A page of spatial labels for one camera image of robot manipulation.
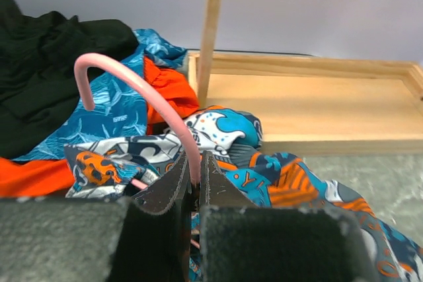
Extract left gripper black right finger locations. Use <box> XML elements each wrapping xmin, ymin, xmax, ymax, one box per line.
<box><xmin>199</xmin><ymin>152</ymin><xmax>378</xmax><ymax>281</ymax></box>

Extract pink wire hanger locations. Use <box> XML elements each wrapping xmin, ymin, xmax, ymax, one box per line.
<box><xmin>73</xmin><ymin>52</ymin><xmax>202</xmax><ymax>250</ymax></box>

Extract wooden hanger rack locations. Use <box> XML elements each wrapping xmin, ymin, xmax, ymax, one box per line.
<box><xmin>188</xmin><ymin>0</ymin><xmax>422</xmax><ymax>156</ymax></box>

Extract blue patterned garment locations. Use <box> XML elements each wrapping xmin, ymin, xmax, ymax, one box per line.
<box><xmin>13</xmin><ymin>29</ymin><xmax>187</xmax><ymax>162</ymax></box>

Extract orange garment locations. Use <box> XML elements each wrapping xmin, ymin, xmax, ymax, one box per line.
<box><xmin>1</xmin><ymin>57</ymin><xmax>199</xmax><ymax>197</ymax></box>

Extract black garment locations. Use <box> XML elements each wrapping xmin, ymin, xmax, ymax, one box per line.
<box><xmin>1</xmin><ymin>0</ymin><xmax>138</xmax><ymax>159</ymax></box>

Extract blue orange patterned shorts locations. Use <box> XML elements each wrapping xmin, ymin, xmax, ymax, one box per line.
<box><xmin>64</xmin><ymin>106</ymin><xmax>422</xmax><ymax>281</ymax></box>

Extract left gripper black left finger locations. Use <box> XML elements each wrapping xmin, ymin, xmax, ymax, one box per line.
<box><xmin>1</xmin><ymin>155</ymin><xmax>191</xmax><ymax>281</ymax></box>

